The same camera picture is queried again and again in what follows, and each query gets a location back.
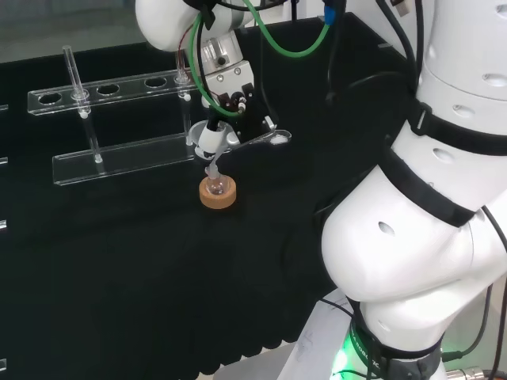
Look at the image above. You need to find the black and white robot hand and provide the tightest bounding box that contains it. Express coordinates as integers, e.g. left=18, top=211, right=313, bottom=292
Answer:
left=193, top=62, right=278, bottom=162

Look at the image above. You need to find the glass round-bottom flask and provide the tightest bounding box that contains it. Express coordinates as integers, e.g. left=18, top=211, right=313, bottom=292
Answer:
left=205, top=165, right=230, bottom=196

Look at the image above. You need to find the clear acrylic funnel stand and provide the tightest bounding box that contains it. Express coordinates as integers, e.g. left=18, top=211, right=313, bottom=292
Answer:
left=26, top=44, right=209, bottom=188

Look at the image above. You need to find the black cloth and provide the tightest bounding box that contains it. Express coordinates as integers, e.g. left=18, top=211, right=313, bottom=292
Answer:
left=0, top=10, right=421, bottom=380

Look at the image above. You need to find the pale board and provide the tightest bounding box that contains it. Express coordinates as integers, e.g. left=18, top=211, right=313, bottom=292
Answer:
left=276, top=291, right=360, bottom=380

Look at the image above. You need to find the green cable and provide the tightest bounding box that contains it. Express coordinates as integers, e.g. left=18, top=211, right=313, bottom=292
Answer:
left=189, top=0, right=333, bottom=118

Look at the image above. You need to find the cork ring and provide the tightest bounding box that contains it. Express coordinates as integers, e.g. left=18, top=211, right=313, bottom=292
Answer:
left=198, top=176, right=238, bottom=209

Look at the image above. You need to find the thin black cable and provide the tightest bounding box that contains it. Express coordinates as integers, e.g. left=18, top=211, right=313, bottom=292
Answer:
left=440, top=205, right=507, bottom=362

